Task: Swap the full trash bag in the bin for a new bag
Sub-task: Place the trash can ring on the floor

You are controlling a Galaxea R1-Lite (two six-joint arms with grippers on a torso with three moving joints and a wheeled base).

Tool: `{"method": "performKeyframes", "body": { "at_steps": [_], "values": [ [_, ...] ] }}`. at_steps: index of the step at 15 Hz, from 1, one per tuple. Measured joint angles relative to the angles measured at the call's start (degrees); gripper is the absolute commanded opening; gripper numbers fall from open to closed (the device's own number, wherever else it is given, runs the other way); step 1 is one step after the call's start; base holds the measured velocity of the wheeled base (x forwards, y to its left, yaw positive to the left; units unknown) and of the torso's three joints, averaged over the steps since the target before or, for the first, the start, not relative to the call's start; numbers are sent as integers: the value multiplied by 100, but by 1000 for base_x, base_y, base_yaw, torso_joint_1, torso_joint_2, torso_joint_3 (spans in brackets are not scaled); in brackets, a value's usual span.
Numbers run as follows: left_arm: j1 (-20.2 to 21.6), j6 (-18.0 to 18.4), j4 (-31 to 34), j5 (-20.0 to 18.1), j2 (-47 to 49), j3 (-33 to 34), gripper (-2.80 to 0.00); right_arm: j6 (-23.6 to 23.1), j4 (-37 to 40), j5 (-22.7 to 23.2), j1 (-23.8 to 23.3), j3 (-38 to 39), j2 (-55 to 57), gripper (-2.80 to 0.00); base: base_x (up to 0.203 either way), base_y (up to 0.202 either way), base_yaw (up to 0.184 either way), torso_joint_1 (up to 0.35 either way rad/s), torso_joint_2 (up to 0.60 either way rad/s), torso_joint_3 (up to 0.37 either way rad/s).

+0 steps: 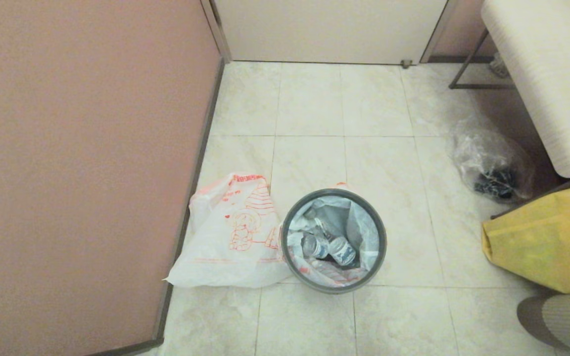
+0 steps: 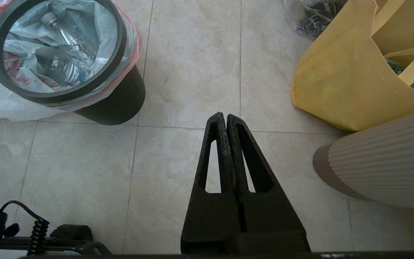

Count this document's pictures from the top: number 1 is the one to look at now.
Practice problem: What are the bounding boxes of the black bin retaining ring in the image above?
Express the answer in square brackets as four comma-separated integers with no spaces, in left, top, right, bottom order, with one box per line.
[280,188,387,293]

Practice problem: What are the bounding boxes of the used white red-print trash bag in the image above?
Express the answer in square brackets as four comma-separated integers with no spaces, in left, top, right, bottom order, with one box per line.
[283,183,382,289]

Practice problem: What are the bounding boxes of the flat white cartoon-print plastic bag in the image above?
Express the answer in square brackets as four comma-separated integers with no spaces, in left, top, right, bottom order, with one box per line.
[164,172,290,289]

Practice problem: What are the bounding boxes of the clear plastic bag dark contents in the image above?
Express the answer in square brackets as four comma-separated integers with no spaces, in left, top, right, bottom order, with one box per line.
[452,116,535,203]

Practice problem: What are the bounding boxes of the yellow fabric tote bag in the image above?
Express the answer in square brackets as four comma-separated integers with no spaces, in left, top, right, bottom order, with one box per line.
[481,182,570,295]

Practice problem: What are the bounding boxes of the clear plastic water bottle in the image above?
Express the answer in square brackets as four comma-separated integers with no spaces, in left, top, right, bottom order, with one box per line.
[301,232,329,260]
[329,237,357,267]
[305,208,331,238]

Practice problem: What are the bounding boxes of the beige door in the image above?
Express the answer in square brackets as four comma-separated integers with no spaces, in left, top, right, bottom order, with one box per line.
[213,0,449,65]

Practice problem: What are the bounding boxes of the small clear plastic item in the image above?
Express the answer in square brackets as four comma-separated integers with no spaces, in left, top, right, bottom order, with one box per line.
[490,52,511,79]

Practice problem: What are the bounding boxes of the white wood-grain table top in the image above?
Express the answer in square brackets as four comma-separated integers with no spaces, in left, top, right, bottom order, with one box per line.
[480,0,570,178]

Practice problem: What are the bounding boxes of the dark metal table frame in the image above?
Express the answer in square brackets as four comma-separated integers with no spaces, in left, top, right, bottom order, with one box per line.
[448,27,518,90]

